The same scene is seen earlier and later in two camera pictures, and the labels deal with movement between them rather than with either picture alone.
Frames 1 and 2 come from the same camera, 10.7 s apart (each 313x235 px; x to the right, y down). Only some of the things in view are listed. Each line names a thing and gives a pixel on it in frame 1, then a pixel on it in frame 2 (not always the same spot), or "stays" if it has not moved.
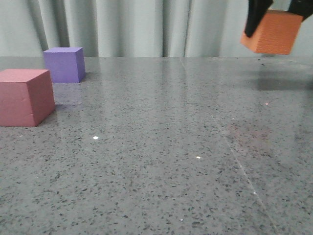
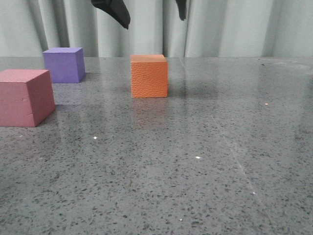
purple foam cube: [66, 64] stays
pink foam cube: [27, 97] stays
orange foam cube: [276, 35] -> [148, 76]
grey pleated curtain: [138, 28] stays
